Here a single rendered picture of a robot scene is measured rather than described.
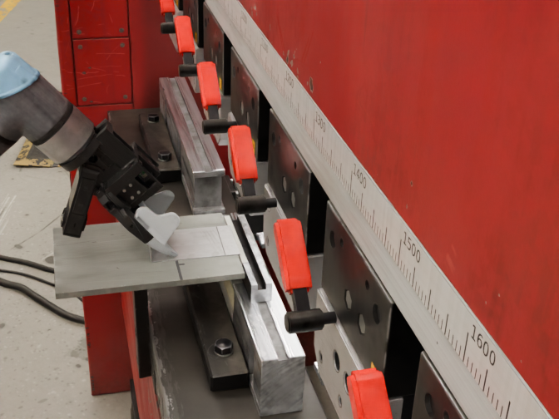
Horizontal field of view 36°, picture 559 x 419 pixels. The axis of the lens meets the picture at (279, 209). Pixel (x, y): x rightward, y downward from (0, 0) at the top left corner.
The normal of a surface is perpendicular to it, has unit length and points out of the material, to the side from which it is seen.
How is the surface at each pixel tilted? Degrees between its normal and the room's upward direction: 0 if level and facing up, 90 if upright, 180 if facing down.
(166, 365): 0
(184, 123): 0
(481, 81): 90
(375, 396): 39
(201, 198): 90
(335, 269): 90
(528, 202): 90
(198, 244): 0
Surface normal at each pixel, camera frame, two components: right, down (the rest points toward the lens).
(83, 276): 0.04, -0.88
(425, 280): -0.97, 0.09
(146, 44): 0.25, 0.48
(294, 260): 0.18, -0.37
